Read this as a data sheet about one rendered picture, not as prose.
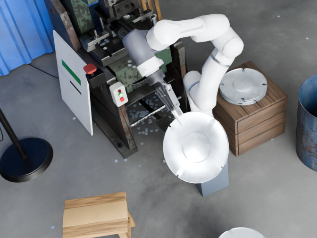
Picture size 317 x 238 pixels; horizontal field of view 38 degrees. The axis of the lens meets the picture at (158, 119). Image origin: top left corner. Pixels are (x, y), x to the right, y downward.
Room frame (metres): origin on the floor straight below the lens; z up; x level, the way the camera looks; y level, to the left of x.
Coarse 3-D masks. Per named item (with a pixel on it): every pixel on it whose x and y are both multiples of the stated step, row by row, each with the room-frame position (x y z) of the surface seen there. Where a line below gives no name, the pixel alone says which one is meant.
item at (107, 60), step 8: (136, 8) 2.62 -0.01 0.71; (144, 24) 2.45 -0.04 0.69; (80, 40) 2.43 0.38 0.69; (96, 48) 2.29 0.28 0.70; (112, 48) 2.26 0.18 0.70; (120, 48) 2.24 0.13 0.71; (96, 56) 2.23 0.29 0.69; (104, 56) 2.20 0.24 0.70; (112, 56) 2.20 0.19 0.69; (120, 56) 2.22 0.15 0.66; (104, 64) 2.18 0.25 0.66
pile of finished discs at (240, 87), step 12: (228, 72) 2.18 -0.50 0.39; (240, 72) 2.16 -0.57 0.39; (252, 72) 2.13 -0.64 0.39; (228, 84) 2.07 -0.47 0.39; (240, 84) 2.04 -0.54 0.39; (252, 84) 2.02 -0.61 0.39; (264, 84) 2.02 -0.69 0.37; (228, 96) 1.97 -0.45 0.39; (240, 96) 1.95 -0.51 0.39; (252, 96) 1.93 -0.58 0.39
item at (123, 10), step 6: (108, 0) 2.29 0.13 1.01; (114, 0) 2.30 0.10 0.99; (120, 0) 2.32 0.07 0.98; (126, 0) 2.31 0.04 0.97; (102, 6) 2.36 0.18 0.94; (114, 6) 2.28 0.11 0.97; (120, 6) 2.29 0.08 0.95; (126, 6) 2.30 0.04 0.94; (108, 12) 2.30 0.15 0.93; (114, 12) 2.29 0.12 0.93; (120, 12) 2.28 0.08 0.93; (126, 12) 2.31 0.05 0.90
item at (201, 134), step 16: (192, 112) 1.29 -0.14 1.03; (176, 128) 1.23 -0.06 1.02; (192, 128) 1.24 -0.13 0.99; (208, 128) 1.25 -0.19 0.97; (176, 144) 1.19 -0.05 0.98; (192, 144) 1.19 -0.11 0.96; (208, 144) 1.19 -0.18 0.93; (224, 144) 1.20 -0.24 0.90; (176, 160) 1.14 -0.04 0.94; (192, 160) 1.14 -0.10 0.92; (208, 160) 1.15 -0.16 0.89; (224, 160) 1.15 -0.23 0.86; (192, 176) 1.09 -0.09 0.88; (208, 176) 1.10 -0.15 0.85
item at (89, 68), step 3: (90, 63) 2.09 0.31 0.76; (84, 66) 2.07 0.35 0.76; (87, 66) 2.07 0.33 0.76; (90, 66) 2.07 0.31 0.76; (93, 66) 2.06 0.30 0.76; (84, 69) 2.05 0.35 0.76; (87, 69) 2.04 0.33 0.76; (90, 69) 2.04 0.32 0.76; (93, 69) 2.03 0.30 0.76; (87, 72) 2.02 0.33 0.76; (90, 72) 2.02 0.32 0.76
